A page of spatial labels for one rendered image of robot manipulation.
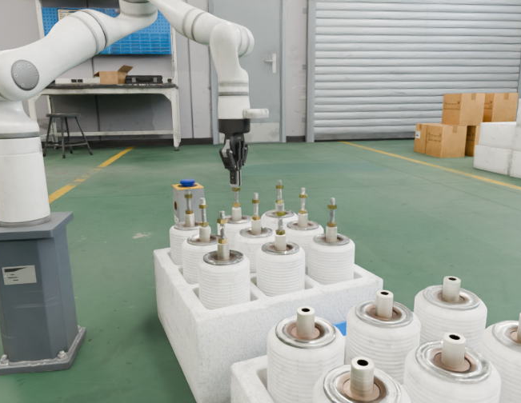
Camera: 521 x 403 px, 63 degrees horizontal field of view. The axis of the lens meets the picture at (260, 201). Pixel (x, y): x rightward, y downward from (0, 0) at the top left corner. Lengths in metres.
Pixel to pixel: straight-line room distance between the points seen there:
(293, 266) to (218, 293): 0.15
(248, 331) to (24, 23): 5.73
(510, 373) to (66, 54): 0.91
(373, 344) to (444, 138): 3.92
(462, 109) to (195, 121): 3.24
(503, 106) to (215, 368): 4.27
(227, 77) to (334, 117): 5.10
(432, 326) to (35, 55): 0.82
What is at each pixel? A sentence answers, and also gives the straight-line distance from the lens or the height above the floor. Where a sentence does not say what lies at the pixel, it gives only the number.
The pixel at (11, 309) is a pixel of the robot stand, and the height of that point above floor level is 0.14.
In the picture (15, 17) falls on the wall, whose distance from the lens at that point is 6.29.
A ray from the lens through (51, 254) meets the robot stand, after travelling 0.95.
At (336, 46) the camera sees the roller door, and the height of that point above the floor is 1.25.
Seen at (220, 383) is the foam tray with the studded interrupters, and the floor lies 0.05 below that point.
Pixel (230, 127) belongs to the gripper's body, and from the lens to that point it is 0.97.
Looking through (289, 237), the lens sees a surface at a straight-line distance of 0.96.
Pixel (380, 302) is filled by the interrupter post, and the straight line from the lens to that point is 0.59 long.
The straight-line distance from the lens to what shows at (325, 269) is 0.87.
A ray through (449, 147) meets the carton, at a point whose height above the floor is 0.10.
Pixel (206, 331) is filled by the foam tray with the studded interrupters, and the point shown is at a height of 0.16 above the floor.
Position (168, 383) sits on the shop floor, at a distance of 0.92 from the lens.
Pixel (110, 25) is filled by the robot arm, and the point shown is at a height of 0.70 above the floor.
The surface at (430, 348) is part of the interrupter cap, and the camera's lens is 0.55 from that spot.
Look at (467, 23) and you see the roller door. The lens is 6.91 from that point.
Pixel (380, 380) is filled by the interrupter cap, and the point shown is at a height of 0.25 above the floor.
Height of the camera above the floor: 0.53
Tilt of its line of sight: 13 degrees down
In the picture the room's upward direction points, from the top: 1 degrees counter-clockwise
